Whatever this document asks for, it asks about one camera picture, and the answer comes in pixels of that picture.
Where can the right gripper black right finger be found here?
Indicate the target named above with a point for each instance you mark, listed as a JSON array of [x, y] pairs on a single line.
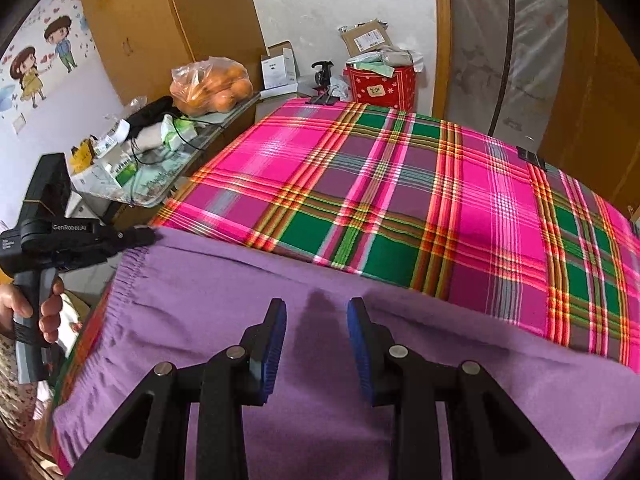
[[391, 374]]

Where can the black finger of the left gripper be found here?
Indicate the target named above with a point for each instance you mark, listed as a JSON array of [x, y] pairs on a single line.
[[135, 237]]

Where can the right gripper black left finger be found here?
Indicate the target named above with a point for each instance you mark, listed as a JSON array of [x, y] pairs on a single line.
[[242, 375]]

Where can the purple fleece garment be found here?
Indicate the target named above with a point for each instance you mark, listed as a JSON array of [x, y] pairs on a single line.
[[187, 297]]

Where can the floral sleeve left forearm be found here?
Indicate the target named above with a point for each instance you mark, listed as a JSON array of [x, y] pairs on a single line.
[[24, 418]]

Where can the person's left hand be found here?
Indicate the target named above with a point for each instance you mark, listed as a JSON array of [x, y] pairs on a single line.
[[13, 302]]

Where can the green white medicine box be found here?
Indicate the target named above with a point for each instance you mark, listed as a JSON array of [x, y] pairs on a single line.
[[119, 166]]

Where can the green white tissue pack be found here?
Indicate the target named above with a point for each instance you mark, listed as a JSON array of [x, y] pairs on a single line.
[[176, 132]]

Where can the black clothing on table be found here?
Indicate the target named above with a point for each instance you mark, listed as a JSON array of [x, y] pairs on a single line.
[[151, 114]]

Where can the bag of oranges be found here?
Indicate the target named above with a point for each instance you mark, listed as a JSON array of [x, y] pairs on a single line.
[[214, 85]]

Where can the pink plaid bed sheet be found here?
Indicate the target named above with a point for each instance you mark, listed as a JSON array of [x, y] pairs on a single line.
[[425, 205]]

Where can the white cardboard box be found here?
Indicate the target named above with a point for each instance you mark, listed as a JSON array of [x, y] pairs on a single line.
[[279, 71]]

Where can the wooden wardrobe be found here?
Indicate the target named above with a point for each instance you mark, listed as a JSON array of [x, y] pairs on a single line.
[[140, 42]]

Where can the black small stand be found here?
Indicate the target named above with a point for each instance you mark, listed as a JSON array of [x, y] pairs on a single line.
[[322, 78]]

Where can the red gift box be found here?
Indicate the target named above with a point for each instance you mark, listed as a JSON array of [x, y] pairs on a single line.
[[397, 91]]

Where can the wooden door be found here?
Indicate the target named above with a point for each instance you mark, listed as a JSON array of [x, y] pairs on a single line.
[[593, 130]]

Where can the brown cardboard box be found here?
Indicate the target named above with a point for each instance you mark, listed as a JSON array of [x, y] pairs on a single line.
[[365, 37]]

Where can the cartoon couple wall sticker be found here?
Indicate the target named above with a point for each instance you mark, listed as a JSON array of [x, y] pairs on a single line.
[[27, 67]]

